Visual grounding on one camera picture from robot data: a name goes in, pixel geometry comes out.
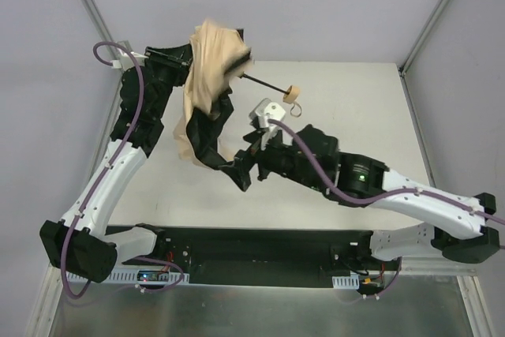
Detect beige folding umbrella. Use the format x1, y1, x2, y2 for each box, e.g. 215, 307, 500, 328
171, 17, 304, 174

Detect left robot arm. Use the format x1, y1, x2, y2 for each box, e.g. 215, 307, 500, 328
39, 43, 193, 283

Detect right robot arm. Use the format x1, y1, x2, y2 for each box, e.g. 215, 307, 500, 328
219, 125, 501, 264

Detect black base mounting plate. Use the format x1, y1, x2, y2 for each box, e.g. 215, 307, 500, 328
106, 226, 407, 286

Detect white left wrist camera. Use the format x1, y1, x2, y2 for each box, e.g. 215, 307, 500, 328
111, 40, 147, 71

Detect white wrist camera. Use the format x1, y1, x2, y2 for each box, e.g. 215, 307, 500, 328
249, 98, 286, 150
111, 40, 147, 71

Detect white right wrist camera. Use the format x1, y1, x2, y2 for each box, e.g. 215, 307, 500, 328
249, 98, 286, 150

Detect left aluminium frame post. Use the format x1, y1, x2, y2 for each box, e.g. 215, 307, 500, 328
81, 0, 122, 66

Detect aluminium frame post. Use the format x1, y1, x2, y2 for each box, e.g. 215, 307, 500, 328
81, 0, 122, 66
398, 0, 452, 77

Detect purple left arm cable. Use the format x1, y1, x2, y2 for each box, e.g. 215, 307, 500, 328
61, 41, 145, 301

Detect right white cable duct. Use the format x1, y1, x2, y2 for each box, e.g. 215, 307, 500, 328
331, 274, 360, 290

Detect white cable duct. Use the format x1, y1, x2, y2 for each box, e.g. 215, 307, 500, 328
331, 274, 360, 290
66, 268, 193, 286

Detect left white cable duct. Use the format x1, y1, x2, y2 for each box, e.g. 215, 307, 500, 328
66, 268, 193, 286

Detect aluminium front rail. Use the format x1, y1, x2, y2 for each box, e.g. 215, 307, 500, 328
402, 253, 477, 276

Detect right aluminium frame post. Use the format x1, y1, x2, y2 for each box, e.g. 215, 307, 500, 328
398, 0, 452, 77

